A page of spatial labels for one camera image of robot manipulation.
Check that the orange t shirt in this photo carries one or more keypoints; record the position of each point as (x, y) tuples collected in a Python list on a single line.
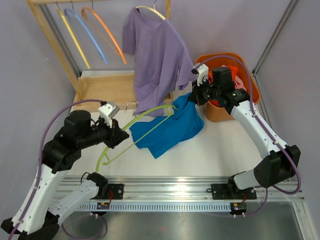
[(215, 102)]

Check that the lavender t shirt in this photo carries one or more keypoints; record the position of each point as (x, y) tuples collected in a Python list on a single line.
[(162, 60)]

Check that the blue t shirt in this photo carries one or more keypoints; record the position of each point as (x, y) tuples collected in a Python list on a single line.
[(182, 126)]

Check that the wooden clothes rack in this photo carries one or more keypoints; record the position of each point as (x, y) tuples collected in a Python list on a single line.
[(110, 82)]

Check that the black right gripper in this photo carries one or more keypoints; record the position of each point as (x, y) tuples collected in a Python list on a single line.
[(195, 96)]

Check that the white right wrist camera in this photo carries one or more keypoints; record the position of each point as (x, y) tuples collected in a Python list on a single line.
[(201, 71)]

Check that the white slotted cable duct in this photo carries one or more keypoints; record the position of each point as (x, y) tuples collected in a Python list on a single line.
[(155, 207)]

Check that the pink t shirt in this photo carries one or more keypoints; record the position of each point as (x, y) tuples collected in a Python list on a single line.
[(238, 83)]

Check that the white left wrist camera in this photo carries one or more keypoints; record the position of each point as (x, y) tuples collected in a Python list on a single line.
[(107, 111)]

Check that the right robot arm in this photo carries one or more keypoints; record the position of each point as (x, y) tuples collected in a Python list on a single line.
[(279, 160)]

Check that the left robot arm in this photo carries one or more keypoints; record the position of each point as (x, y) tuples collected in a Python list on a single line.
[(37, 219)]

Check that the green hanger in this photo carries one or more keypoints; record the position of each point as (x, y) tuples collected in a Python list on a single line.
[(139, 130)]

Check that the cream hanger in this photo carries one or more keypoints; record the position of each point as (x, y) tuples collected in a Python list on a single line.
[(151, 9)]

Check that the orange plastic basket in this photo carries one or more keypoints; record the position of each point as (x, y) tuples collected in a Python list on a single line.
[(218, 114)]

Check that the light blue hanger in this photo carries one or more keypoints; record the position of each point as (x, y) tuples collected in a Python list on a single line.
[(77, 23)]

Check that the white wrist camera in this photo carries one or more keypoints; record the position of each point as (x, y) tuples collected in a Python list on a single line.
[(201, 71), (107, 111)]

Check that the peach hanger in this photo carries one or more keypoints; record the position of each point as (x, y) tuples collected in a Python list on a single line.
[(103, 31)]

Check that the aluminium mounting rail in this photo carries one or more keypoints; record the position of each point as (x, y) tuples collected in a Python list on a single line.
[(173, 189)]

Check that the yellow hanger with metal hook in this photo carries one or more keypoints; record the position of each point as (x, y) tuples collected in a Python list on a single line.
[(71, 33)]

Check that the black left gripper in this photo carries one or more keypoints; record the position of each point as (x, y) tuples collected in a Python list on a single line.
[(116, 135)]

